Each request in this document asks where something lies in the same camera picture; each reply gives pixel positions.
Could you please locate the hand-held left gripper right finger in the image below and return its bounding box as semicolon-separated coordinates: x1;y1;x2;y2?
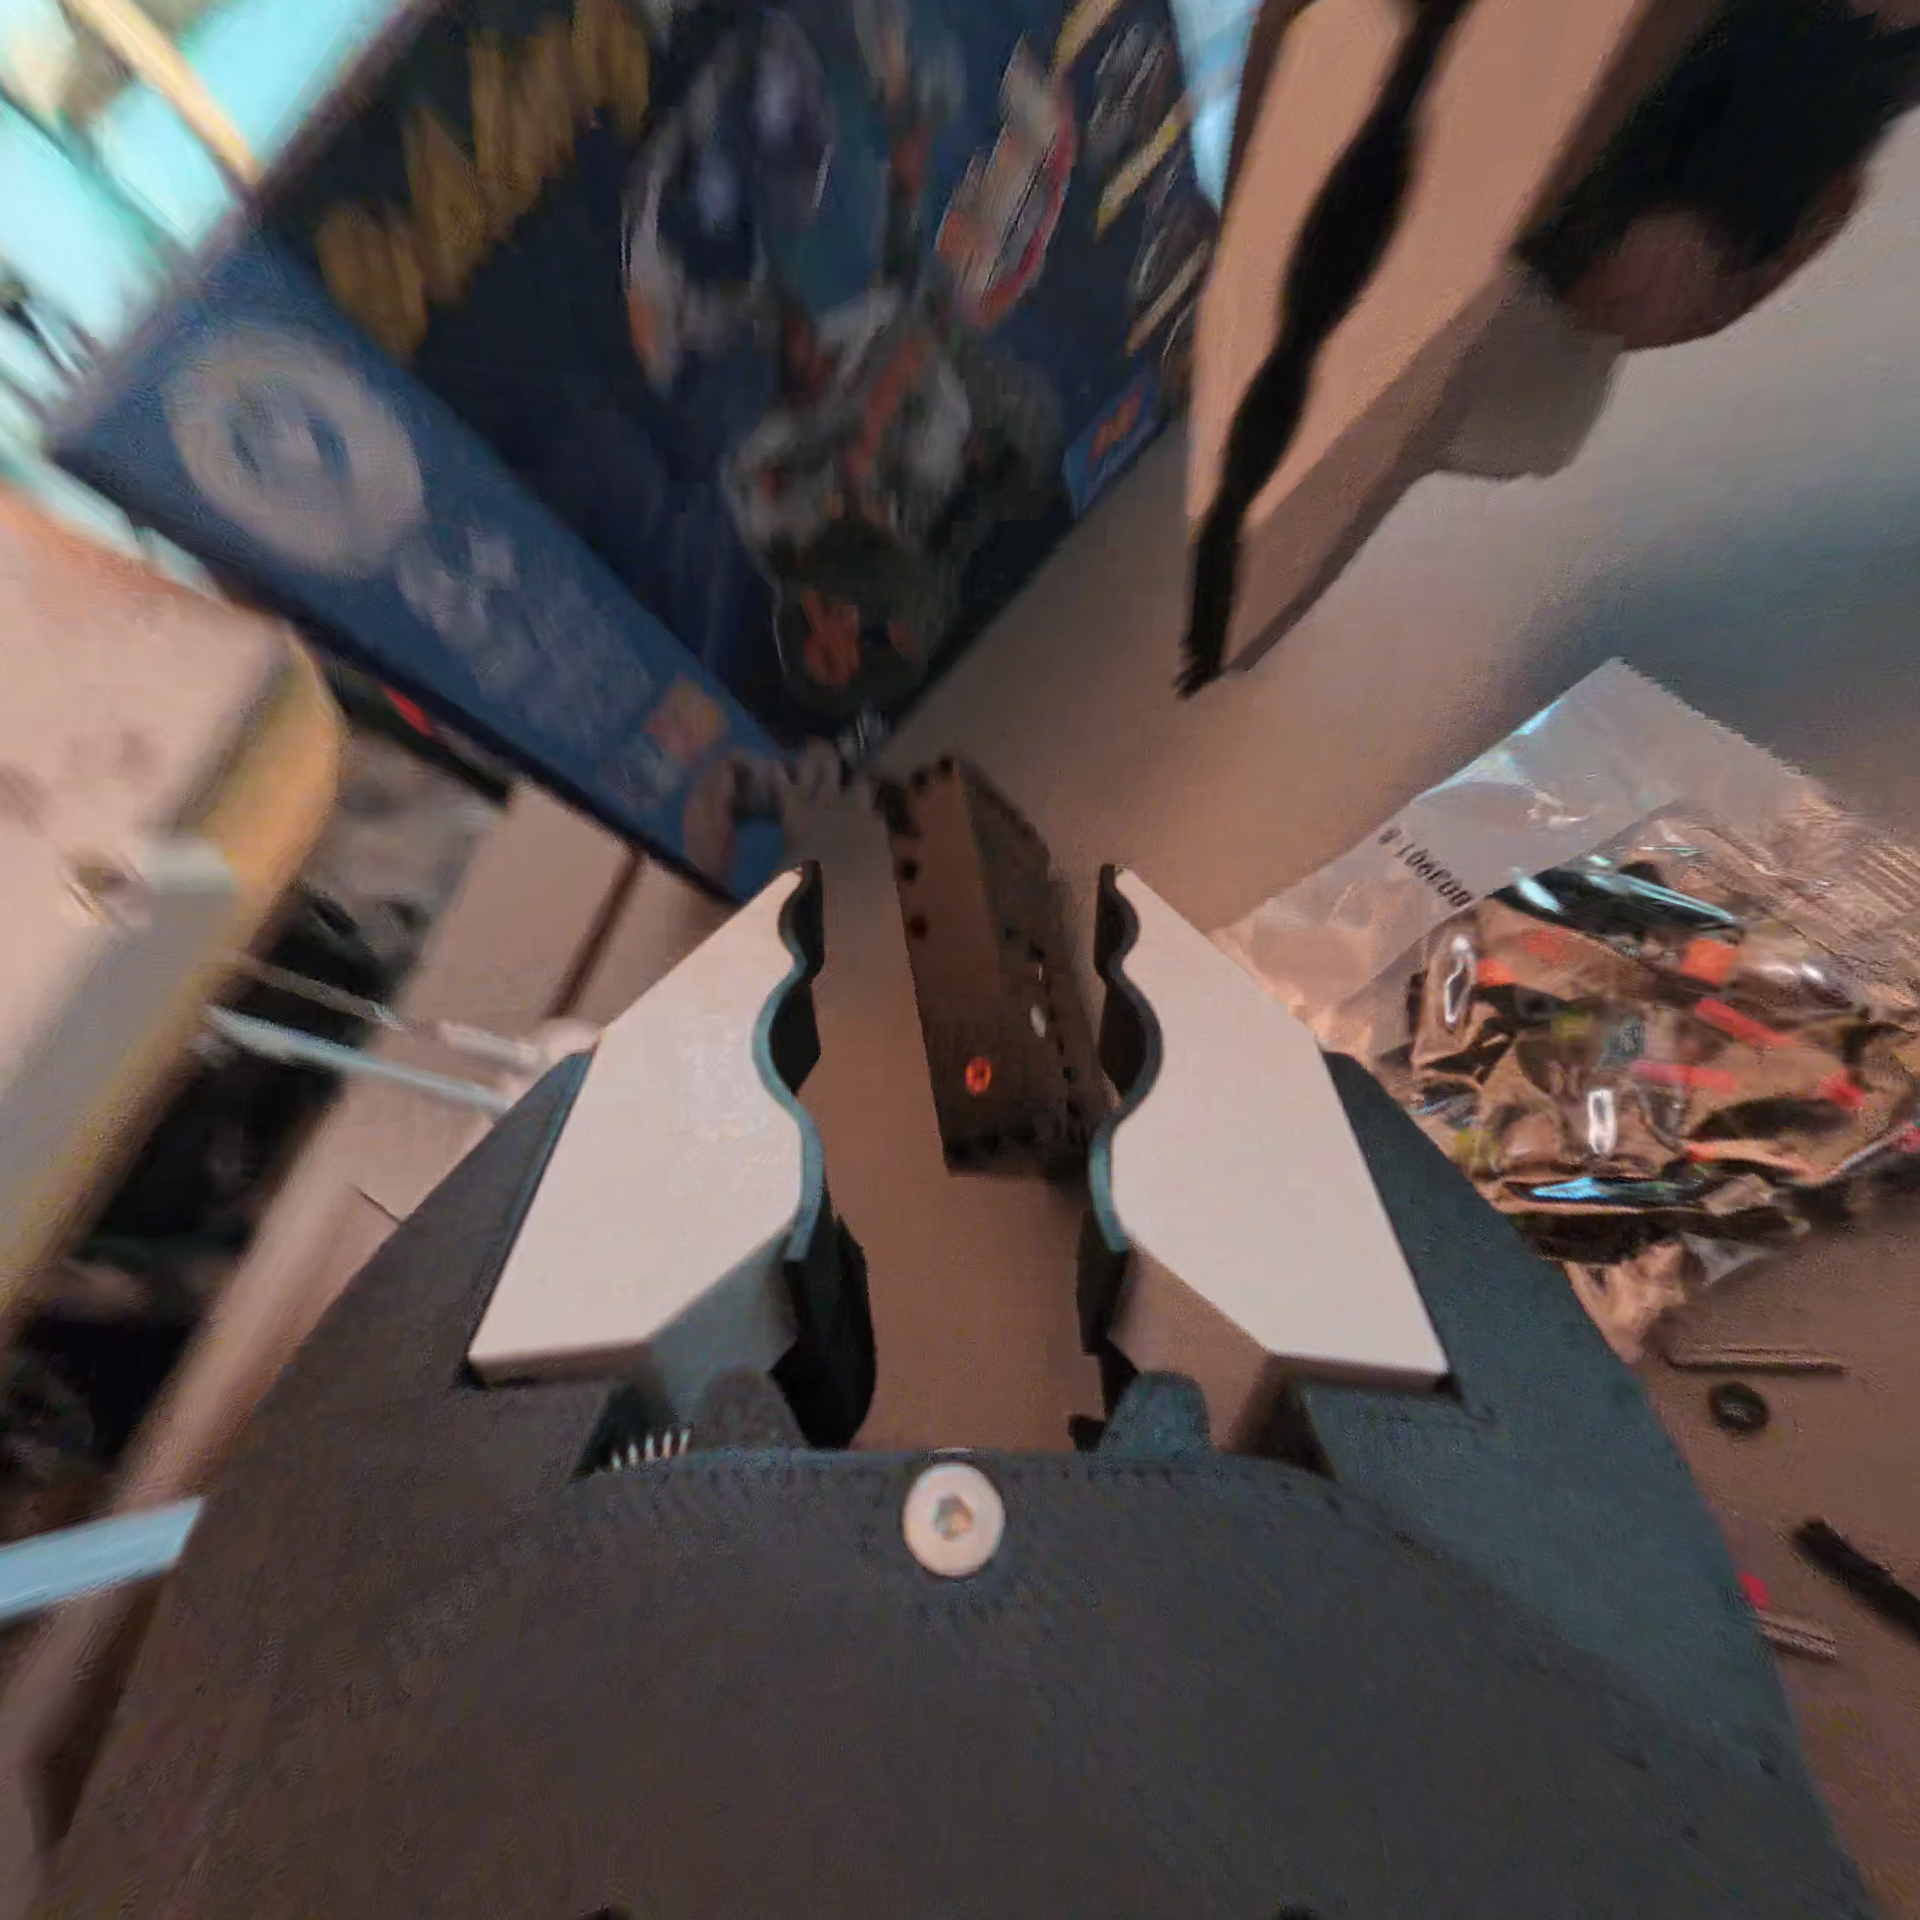
1077;866;1451;1450

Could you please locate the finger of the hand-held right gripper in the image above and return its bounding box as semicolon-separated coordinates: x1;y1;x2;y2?
1181;0;1431;699
1191;0;1706;696

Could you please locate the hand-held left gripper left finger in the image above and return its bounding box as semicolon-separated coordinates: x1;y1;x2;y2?
469;863;869;1450

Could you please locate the black battery box block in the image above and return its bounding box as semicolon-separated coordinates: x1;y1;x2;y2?
873;756;1116;1179

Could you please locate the black connector pin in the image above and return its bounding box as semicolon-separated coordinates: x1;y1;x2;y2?
1793;1518;1920;1630

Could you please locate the grey desk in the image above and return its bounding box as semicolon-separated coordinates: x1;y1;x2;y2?
0;224;1920;1920

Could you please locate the person's right hand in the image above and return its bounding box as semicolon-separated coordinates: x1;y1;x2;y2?
1558;211;1801;354

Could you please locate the clear bag of building parts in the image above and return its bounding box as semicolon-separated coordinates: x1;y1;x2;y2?
1217;660;1920;1353

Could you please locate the blue toy kit box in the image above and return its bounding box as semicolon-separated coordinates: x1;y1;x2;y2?
52;0;1220;904

